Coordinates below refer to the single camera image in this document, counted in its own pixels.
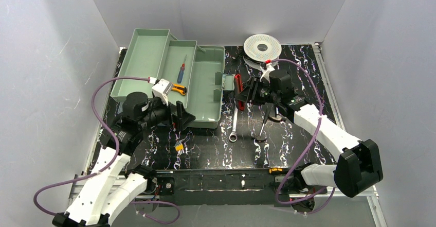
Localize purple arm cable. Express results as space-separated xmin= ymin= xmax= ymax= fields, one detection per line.
xmin=269 ymin=59 xmax=336 ymax=215
xmin=33 ymin=77 xmax=181 ymax=225

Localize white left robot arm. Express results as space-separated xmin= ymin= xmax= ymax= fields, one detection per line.
xmin=52 ymin=92 xmax=196 ymax=226

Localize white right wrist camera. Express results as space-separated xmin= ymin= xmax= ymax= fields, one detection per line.
xmin=260 ymin=60 xmax=275 ymax=83

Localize orange utility knife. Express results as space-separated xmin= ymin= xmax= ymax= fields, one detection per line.
xmin=171 ymin=84 xmax=187 ymax=96

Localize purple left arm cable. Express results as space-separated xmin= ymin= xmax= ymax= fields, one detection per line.
xmin=33 ymin=77 xmax=181 ymax=225

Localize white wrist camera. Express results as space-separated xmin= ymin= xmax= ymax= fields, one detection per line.
xmin=149 ymin=77 xmax=173 ymax=106
xmin=260 ymin=60 xmax=275 ymax=83

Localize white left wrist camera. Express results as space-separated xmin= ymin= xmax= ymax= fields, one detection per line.
xmin=149 ymin=77 xmax=173 ymax=106

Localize white filament spool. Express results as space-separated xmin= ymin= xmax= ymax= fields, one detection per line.
xmin=243 ymin=34 xmax=282 ymax=71

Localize red black utility knife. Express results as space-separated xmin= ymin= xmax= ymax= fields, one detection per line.
xmin=234 ymin=74 xmax=245 ymax=111

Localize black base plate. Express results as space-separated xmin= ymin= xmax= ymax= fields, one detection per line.
xmin=138 ymin=169 xmax=285 ymax=206

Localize aluminium frame rail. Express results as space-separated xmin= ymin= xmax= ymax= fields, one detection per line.
xmin=63 ymin=173 xmax=387 ymax=227

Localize small yellow bit holder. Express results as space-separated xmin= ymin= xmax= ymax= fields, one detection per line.
xmin=175 ymin=143 xmax=186 ymax=155

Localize silver combination wrench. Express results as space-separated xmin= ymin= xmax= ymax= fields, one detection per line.
xmin=228 ymin=108 xmax=238 ymax=143

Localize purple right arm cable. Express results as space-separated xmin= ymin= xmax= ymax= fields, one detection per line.
xmin=269 ymin=59 xmax=336 ymax=215

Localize black marbled table mat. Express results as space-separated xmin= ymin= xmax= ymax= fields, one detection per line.
xmin=124 ymin=45 xmax=337 ymax=170

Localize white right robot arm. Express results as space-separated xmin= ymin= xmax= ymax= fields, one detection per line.
xmin=235 ymin=69 xmax=384 ymax=198

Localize yellow black screwdriver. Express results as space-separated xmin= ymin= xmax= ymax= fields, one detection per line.
xmin=268 ymin=167 xmax=289 ymax=175

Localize red handled pliers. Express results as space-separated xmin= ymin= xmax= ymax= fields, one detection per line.
xmin=268 ymin=104 xmax=286 ymax=123

